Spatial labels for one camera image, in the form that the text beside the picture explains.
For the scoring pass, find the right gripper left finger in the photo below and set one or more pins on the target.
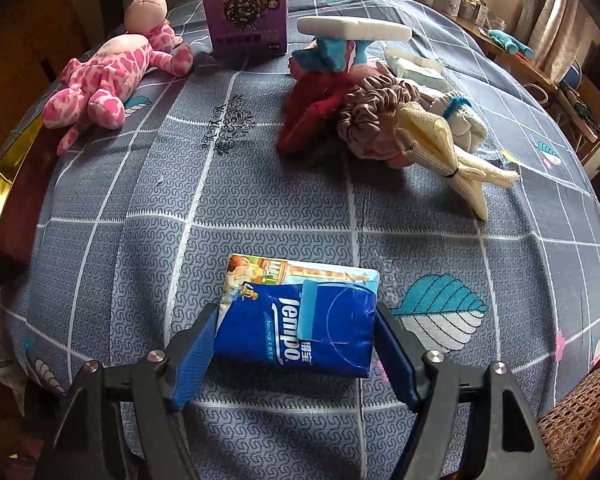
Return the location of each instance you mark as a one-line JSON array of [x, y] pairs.
[[189, 356]]

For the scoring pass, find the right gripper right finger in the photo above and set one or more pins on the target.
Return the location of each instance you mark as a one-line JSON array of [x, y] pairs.
[[400, 353]]

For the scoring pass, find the blue Tempo tissue pack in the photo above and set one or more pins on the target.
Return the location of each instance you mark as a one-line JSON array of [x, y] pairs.
[[307, 317]]

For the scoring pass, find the cream cloth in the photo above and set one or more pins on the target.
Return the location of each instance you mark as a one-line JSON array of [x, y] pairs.
[[426, 140]]

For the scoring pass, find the white knit gloves blue band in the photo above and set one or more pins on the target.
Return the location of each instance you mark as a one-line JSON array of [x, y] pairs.
[[468, 129]]

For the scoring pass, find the mauve satin scrunchie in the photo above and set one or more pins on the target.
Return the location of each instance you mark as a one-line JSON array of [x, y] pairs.
[[367, 120]]

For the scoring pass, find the red fuzzy sock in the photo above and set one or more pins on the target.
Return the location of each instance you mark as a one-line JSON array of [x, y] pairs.
[[313, 102]]

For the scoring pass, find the white packaged tissue packs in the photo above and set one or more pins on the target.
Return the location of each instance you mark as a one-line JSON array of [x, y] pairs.
[[425, 72]]

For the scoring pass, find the blue plush toy pink dress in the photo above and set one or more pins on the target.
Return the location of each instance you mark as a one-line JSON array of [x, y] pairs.
[[333, 56]]

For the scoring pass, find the wicker chair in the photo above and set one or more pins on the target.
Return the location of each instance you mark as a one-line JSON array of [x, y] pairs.
[[571, 430]]

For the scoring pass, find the grey patterned bedspread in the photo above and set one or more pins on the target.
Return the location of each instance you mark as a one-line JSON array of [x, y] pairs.
[[134, 238]]

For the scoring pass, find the gold storage box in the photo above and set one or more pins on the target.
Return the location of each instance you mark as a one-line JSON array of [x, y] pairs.
[[20, 168]]

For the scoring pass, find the pink giraffe plush toy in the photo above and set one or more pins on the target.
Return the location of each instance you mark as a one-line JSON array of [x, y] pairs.
[[96, 90]]

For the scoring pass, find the wooden sideboard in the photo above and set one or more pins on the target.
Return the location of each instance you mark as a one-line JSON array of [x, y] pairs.
[[579, 107]]

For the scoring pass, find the teal toy on sideboard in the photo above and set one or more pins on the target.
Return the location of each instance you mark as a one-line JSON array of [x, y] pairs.
[[509, 43]]

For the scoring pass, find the purple cardboard box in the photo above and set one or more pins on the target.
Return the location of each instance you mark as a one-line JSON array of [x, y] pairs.
[[247, 27]]

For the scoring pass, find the metal tins on sideboard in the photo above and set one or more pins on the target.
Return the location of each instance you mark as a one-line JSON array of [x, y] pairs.
[[474, 11]]

